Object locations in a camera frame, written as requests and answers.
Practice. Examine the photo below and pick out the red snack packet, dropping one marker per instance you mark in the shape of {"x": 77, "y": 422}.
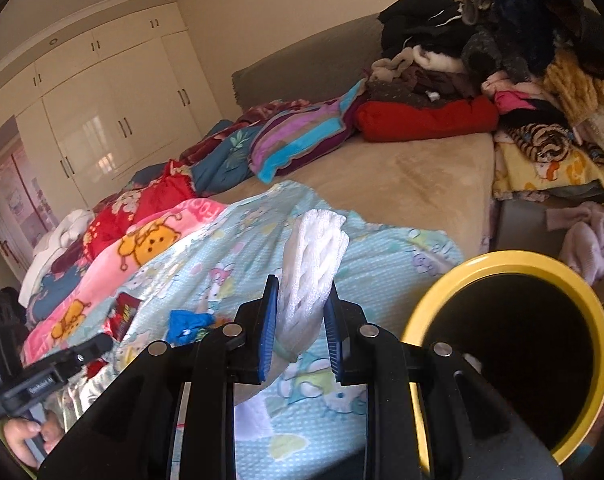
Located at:
{"x": 124, "y": 315}

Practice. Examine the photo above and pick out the cream wardrobe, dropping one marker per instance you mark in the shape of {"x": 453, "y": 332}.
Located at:
{"x": 107, "y": 100}

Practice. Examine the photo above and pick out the grey box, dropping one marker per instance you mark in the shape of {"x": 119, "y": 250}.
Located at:
{"x": 522, "y": 227}

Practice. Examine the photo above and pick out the striped purple blue pillow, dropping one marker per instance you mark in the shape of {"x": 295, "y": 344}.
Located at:
{"x": 302, "y": 135}

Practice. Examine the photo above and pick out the grey headboard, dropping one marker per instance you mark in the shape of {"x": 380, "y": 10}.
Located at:
{"x": 307, "y": 60}

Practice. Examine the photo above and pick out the white foam net sleeve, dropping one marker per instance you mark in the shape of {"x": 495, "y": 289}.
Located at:
{"x": 312, "y": 260}

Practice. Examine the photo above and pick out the pink printed door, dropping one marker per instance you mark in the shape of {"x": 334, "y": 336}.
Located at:
{"x": 17, "y": 195}

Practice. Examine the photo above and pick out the beige bed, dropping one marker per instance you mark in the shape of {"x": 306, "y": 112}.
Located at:
{"x": 407, "y": 180}

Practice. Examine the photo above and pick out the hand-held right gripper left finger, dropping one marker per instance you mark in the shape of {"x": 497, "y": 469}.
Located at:
{"x": 268, "y": 332}

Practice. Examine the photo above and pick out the red floral blanket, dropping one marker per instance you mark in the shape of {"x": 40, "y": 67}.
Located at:
{"x": 157, "y": 195}

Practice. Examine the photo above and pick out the yellow cartoon blanket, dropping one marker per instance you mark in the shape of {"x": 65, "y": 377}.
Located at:
{"x": 572, "y": 172}

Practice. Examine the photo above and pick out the person's left hand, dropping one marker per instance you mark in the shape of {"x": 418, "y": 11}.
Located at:
{"x": 19, "y": 435}

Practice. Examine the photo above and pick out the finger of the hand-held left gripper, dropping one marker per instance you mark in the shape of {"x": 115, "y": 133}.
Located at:
{"x": 84, "y": 355}

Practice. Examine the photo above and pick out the light blue cartoon blanket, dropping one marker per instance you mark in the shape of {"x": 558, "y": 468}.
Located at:
{"x": 382, "y": 270}

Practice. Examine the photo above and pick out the white paper scrap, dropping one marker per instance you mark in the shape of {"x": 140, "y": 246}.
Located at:
{"x": 254, "y": 417}

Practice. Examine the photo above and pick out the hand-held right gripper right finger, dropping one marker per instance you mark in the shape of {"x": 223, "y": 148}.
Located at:
{"x": 333, "y": 340}

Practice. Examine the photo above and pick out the clear plastic film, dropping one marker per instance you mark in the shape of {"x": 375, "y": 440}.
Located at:
{"x": 89, "y": 395}

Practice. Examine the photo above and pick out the tiger striped cloth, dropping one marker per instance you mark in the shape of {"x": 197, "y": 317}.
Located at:
{"x": 544, "y": 141}

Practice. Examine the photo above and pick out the yellow fuzzy garment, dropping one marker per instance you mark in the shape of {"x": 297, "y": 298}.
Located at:
{"x": 577, "y": 85}

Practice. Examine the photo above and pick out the red folded blanket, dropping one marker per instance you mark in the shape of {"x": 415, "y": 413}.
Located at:
{"x": 422, "y": 120}

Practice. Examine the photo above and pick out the yellow trash bin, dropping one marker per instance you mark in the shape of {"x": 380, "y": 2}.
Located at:
{"x": 482, "y": 260}

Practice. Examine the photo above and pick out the maroon patterned blanket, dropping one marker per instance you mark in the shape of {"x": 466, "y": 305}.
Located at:
{"x": 272, "y": 110}

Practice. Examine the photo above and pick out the pink garment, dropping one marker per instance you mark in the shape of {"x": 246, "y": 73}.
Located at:
{"x": 512, "y": 101}

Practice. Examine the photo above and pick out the pink bear print blanket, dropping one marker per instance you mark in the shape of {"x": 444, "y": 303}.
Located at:
{"x": 147, "y": 245}

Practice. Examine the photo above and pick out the pile of dark clothes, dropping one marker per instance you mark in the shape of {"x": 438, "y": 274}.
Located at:
{"x": 507, "y": 20}

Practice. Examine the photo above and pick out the blue floral quilt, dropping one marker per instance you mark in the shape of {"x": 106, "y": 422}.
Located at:
{"x": 222, "y": 160}

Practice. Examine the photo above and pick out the lavender fleece garment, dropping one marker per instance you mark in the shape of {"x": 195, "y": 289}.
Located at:
{"x": 587, "y": 240}

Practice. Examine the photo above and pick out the blue wrapper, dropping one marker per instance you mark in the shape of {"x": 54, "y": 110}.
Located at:
{"x": 187, "y": 327}

